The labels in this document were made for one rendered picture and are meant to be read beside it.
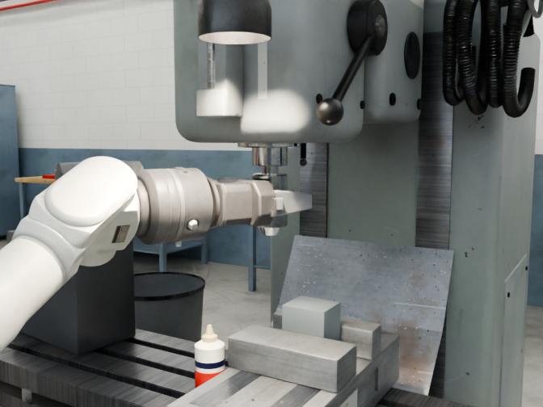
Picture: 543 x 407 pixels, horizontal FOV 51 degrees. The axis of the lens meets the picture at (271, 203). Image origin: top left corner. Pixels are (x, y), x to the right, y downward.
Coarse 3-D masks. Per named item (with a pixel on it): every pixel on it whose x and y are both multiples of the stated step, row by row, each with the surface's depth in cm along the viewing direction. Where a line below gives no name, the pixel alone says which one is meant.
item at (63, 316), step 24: (120, 264) 99; (72, 288) 93; (96, 288) 96; (120, 288) 100; (48, 312) 98; (72, 312) 94; (96, 312) 96; (120, 312) 100; (48, 336) 99; (72, 336) 94; (96, 336) 96; (120, 336) 100
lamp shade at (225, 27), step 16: (208, 0) 52; (224, 0) 52; (240, 0) 52; (256, 0) 52; (208, 16) 52; (224, 16) 52; (240, 16) 52; (256, 16) 52; (208, 32) 53; (224, 32) 58; (240, 32) 59; (256, 32) 52
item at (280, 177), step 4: (252, 176) 75; (256, 176) 74; (260, 176) 74; (264, 176) 73; (268, 176) 73; (272, 176) 73; (276, 176) 74; (280, 176) 74; (284, 176) 74; (268, 180) 73; (272, 180) 73; (276, 180) 74; (280, 180) 74; (284, 180) 74
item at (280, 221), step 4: (272, 184) 74; (276, 184) 74; (280, 184) 74; (284, 184) 75; (276, 188) 74; (280, 188) 74; (284, 188) 75; (276, 216) 74; (280, 216) 74; (284, 216) 75; (272, 220) 74; (276, 220) 74; (280, 220) 75; (284, 220) 75; (272, 224) 74; (276, 224) 74; (280, 224) 75; (284, 224) 75
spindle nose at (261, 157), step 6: (252, 150) 75; (258, 150) 74; (264, 150) 73; (270, 150) 73; (276, 150) 73; (282, 150) 74; (252, 156) 75; (258, 156) 74; (264, 156) 73; (270, 156) 73; (276, 156) 73; (282, 156) 74; (252, 162) 75; (258, 162) 74; (264, 162) 73; (270, 162) 73; (276, 162) 73; (282, 162) 74
